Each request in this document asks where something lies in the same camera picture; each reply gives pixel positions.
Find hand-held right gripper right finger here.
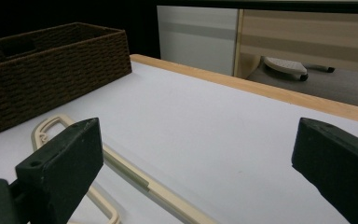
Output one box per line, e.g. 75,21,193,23
291,117,358,224

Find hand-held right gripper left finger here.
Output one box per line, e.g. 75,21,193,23
14,117,104,224

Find cream plastic clothes hanger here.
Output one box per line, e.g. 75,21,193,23
31,114,220,224
66,185,122,224

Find brown woven basket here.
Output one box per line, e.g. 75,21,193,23
0,21,133,140

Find chair base with casters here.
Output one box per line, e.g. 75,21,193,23
262,56,337,82

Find light wooden desk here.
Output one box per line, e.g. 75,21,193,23
233,8,358,78

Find white table sheet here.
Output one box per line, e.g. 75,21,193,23
0,60,358,224

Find black curtain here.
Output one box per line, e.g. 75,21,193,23
0,0,161,60

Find white cabinet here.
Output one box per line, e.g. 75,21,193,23
157,5,241,77

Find black horizontal frame bar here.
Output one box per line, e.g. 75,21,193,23
157,0,358,15

